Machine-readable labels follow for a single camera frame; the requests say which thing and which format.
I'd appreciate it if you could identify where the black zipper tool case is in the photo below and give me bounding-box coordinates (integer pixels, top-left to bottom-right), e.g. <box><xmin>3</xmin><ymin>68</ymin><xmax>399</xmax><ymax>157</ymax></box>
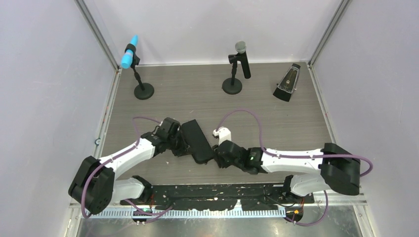
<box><xmin>181</xmin><ymin>119</ymin><xmax>214</xmax><ymax>164</ymax></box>

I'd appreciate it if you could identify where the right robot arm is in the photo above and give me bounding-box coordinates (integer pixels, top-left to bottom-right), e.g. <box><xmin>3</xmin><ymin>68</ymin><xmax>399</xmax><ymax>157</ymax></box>
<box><xmin>214</xmin><ymin>140</ymin><xmax>361</xmax><ymax>203</ymax></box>

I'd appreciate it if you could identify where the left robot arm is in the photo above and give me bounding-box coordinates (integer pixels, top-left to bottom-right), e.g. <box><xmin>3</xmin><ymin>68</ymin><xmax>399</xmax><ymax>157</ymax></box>
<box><xmin>68</xmin><ymin>118</ymin><xmax>189</xmax><ymax>218</ymax></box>

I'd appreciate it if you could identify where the left black microphone stand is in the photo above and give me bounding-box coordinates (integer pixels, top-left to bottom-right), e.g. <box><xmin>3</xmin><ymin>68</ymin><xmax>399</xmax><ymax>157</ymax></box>
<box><xmin>130</xmin><ymin>55</ymin><xmax>155</xmax><ymax>100</ymax></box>

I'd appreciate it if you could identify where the black microphone stand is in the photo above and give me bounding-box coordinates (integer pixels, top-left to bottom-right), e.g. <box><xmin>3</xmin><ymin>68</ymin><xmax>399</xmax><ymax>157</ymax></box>
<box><xmin>222</xmin><ymin>54</ymin><xmax>243</xmax><ymax>95</ymax></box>
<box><xmin>130</xmin><ymin>55</ymin><xmax>155</xmax><ymax>100</ymax></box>

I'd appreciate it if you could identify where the right black microphone stand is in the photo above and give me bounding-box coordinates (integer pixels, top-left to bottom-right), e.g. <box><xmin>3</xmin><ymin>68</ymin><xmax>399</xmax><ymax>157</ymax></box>
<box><xmin>222</xmin><ymin>54</ymin><xmax>243</xmax><ymax>95</ymax></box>

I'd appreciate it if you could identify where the blue microphone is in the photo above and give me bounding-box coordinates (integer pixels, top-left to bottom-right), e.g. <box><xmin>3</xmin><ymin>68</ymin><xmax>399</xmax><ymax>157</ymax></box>
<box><xmin>121</xmin><ymin>35</ymin><xmax>138</xmax><ymax>69</ymax></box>

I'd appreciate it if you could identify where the black metronome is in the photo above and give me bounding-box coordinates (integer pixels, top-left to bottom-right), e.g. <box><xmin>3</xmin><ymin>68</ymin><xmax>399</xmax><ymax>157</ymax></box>
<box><xmin>273</xmin><ymin>64</ymin><xmax>300</xmax><ymax>102</ymax></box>

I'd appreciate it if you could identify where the black grey microphone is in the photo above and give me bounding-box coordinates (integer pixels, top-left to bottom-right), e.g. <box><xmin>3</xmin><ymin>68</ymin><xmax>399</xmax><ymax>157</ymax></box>
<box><xmin>235</xmin><ymin>41</ymin><xmax>251</xmax><ymax>79</ymax></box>

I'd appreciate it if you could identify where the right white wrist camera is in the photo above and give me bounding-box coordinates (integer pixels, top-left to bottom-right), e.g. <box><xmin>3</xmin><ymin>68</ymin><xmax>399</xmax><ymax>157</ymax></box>
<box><xmin>212</xmin><ymin>127</ymin><xmax>232</xmax><ymax>145</ymax></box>

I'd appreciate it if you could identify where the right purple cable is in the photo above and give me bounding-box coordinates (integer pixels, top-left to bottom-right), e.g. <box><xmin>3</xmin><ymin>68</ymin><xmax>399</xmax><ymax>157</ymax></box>
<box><xmin>216</xmin><ymin>109</ymin><xmax>374</xmax><ymax>227</ymax></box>

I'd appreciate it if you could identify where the purple cable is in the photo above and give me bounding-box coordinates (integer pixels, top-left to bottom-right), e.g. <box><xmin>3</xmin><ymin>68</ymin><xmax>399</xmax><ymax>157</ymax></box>
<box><xmin>80</xmin><ymin>116</ymin><xmax>172</xmax><ymax>223</ymax></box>
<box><xmin>216</xmin><ymin>109</ymin><xmax>374</xmax><ymax>227</ymax></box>

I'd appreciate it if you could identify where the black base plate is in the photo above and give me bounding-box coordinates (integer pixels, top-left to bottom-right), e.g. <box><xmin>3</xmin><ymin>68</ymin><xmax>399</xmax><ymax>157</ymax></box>
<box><xmin>130</xmin><ymin>183</ymin><xmax>301</xmax><ymax>211</ymax></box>

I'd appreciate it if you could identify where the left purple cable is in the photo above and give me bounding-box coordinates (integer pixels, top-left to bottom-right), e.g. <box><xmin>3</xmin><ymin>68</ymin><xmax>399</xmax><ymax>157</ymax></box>
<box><xmin>80</xmin><ymin>116</ymin><xmax>172</xmax><ymax>223</ymax></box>

